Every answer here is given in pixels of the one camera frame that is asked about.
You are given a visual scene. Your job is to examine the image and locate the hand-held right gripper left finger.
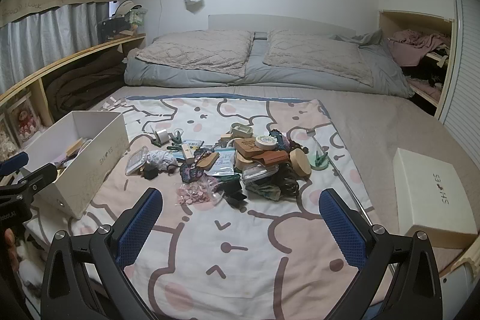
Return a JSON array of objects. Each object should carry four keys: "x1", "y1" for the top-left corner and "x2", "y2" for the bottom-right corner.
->
[{"x1": 40, "y1": 188, "x2": 164, "y2": 320}]

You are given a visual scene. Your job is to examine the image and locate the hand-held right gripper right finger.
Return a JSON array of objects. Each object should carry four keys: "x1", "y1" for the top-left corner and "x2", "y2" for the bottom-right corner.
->
[{"x1": 319, "y1": 188, "x2": 443, "y2": 320}]

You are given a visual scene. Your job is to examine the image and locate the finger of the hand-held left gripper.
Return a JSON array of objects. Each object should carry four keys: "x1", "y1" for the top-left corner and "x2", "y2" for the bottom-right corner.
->
[
  {"x1": 0, "y1": 151, "x2": 29, "y2": 176},
  {"x1": 0, "y1": 163, "x2": 59, "y2": 206}
]

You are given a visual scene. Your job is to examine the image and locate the white shoe box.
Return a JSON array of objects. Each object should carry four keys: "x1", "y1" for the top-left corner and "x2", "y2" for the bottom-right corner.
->
[{"x1": 19, "y1": 111, "x2": 128, "y2": 220}]

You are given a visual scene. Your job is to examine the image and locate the bag of pink pieces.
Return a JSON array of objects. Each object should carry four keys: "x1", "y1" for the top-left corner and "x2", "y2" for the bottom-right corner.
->
[{"x1": 176, "y1": 179, "x2": 226, "y2": 212}]

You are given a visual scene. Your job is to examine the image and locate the black clip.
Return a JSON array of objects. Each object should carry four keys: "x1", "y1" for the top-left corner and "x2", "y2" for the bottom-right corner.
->
[{"x1": 222, "y1": 181, "x2": 248, "y2": 210}]

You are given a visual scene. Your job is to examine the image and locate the person's left hand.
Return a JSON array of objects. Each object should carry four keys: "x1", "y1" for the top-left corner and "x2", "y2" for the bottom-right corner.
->
[{"x1": 0, "y1": 229, "x2": 17, "y2": 272}]

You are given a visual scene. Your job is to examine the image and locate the white doll display case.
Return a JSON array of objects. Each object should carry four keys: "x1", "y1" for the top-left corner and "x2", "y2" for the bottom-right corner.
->
[{"x1": 0, "y1": 125, "x2": 19, "y2": 160}]

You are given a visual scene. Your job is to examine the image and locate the thin metal hoop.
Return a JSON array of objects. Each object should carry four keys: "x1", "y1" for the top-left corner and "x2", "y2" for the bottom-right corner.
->
[{"x1": 307, "y1": 129, "x2": 394, "y2": 276}]

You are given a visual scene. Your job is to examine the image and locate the red doll display case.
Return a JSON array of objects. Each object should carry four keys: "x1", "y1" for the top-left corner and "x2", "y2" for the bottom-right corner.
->
[{"x1": 7, "y1": 91, "x2": 46, "y2": 147}]

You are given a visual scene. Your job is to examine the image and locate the fluffy white plush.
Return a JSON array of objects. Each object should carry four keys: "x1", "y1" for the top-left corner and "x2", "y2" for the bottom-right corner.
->
[{"x1": 17, "y1": 241, "x2": 47, "y2": 291}]

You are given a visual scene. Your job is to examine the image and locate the clear plastic case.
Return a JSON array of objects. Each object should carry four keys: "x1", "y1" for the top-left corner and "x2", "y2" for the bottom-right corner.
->
[{"x1": 125, "y1": 147, "x2": 151, "y2": 176}]

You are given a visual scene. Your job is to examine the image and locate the mint round holder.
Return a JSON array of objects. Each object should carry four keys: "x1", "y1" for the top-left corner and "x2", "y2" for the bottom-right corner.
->
[{"x1": 307, "y1": 155, "x2": 331, "y2": 171}]

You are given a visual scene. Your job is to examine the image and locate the white patterned fabric pouch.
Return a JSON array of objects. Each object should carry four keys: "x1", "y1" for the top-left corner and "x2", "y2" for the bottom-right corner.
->
[{"x1": 146, "y1": 151, "x2": 180, "y2": 172}]

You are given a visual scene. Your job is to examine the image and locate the multicolour crocheted piece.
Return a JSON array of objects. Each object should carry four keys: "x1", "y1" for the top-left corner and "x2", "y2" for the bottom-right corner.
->
[{"x1": 179, "y1": 163, "x2": 205, "y2": 186}]

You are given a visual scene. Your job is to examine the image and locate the round wooden box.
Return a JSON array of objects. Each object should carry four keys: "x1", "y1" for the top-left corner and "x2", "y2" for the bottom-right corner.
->
[{"x1": 288, "y1": 148, "x2": 313, "y2": 178}]

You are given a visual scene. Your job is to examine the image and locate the green floral fabric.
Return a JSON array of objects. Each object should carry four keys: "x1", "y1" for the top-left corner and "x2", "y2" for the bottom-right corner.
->
[{"x1": 245, "y1": 181, "x2": 289, "y2": 202}]

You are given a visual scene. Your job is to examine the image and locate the clear tape roll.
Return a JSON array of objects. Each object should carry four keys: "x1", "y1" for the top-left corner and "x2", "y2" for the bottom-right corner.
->
[{"x1": 152, "y1": 128, "x2": 174, "y2": 146}]

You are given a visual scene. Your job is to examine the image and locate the wooden brush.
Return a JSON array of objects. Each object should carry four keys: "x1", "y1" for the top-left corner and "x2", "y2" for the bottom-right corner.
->
[{"x1": 195, "y1": 152, "x2": 220, "y2": 171}]

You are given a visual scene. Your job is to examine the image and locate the white shoe box lid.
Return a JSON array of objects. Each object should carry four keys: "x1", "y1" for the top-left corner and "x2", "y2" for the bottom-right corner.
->
[{"x1": 392, "y1": 148, "x2": 479, "y2": 249}]

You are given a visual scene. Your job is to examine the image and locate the cartoon printed blanket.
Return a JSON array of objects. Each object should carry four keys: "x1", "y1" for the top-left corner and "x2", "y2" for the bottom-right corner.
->
[{"x1": 71, "y1": 97, "x2": 394, "y2": 320}]

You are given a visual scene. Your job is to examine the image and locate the brown leather pouch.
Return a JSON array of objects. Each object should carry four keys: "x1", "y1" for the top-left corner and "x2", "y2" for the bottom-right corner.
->
[{"x1": 249, "y1": 149, "x2": 291, "y2": 174}]

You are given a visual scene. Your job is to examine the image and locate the clear case with pink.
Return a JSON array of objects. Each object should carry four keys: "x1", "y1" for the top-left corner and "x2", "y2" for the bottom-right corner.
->
[{"x1": 242, "y1": 163, "x2": 280, "y2": 184}]

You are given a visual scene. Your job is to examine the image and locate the brown folded blanket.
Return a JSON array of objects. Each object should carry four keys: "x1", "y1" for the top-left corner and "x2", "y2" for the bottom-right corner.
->
[{"x1": 47, "y1": 50, "x2": 128, "y2": 124}]

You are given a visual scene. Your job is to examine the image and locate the small white blocks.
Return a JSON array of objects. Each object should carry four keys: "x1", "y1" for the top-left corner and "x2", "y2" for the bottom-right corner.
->
[{"x1": 103, "y1": 97, "x2": 128, "y2": 111}]

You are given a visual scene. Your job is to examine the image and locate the white blue packet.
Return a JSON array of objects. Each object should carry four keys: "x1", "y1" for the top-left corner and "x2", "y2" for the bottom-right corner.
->
[{"x1": 206, "y1": 148, "x2": 241, "y2": 178}]

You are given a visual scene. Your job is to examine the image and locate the dark crocheted piece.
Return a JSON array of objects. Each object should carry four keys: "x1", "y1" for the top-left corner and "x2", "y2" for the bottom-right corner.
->
[{"x1": 268, "y1": 129, "x2": 301, "y2": 152}]

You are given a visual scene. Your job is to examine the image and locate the white tape roll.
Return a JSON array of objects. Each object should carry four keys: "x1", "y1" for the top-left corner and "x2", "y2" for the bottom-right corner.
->
[{"x1": 255, "y1": 134, "x2": 280, "y2": 151}]

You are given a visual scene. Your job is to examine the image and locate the wooden shelf unit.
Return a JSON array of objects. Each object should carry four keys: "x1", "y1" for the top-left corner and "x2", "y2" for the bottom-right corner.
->
[{"x1": 0, "y1": 33, "x2": 147, "y2": 156}]

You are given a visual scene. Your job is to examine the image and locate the brown wooden box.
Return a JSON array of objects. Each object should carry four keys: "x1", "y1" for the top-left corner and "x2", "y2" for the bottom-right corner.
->
[{"x1": 233, "y1": 138, "x2": 263, "y2": 159}]

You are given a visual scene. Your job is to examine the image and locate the grey curtain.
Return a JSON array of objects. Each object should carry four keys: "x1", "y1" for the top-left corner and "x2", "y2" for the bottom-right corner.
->
[{"x1": 0, "y1": 1, "x2": 111, "y2": 94}]

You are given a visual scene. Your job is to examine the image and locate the beige green case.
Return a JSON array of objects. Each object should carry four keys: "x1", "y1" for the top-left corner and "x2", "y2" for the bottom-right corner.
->
[{"x1": 229, "y1": 123, "x2": 253, "y2": 139}]

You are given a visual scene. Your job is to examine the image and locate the grey folded duvet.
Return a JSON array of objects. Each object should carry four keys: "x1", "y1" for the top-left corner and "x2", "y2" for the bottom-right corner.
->
[{"x1": 124, "y1": 31, "x2": 413, "y2": 97}]

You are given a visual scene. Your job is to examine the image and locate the black bag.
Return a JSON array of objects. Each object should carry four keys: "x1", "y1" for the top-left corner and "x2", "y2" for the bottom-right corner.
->
[{"x1": 97, "y1": 16, "x2": 136, "y2": 39}]

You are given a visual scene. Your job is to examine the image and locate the beige quilted pillow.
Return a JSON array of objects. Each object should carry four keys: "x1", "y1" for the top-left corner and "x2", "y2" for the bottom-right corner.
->
[
  {"x1": 135, "y1": 29, "x2": 255, "y2": 78},
  {"x1": 262, "y1": 29, "x2": 376, "y2": 87}
]

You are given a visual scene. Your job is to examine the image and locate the dark clothes pile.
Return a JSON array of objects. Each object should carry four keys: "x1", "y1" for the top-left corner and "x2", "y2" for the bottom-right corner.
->
[{"x1": 407, "y1": 54, "x2": 451, "y2": 92}]

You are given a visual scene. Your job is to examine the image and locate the white flower bunch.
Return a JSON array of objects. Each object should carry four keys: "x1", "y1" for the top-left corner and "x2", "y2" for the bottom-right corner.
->
[{"x1": 129, "y1": 9, "x2": 147, "y2": 34}]

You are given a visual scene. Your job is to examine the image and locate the white cap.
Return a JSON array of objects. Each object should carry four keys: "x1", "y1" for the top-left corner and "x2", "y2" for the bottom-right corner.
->
[{"x1": 112, "y1": 0, "x2": 143, "y2": 19}]

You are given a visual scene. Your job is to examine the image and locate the pink clothes pile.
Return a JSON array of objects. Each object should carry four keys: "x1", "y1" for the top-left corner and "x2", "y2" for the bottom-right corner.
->
[{"x1": 386, "y1": 28, "x2": 451, "y2": 67}]

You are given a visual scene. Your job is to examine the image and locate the white louvred door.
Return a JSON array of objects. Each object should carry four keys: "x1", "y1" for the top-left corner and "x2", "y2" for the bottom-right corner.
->
[{"x1": 437, "y1": 0, "x2": 480, "y2": 152}]

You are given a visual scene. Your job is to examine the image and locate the wooden closet shelf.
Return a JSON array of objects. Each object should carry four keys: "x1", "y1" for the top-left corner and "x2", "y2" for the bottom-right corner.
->
[{"x1": 378, "y1": 10, "x2": 456, "y2": 118}]

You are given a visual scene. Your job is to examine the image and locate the white headboard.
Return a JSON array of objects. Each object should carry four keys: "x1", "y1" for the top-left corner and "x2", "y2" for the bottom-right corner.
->
[{"x1": 208, "y1": 14, "x2": 357, "y2": 39}]

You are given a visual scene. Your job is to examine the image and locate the black hair cords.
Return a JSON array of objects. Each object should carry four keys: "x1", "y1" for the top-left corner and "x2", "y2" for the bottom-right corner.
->
[{"x1": 270, "y1": 163, "x2": 301, "y2": 199}]

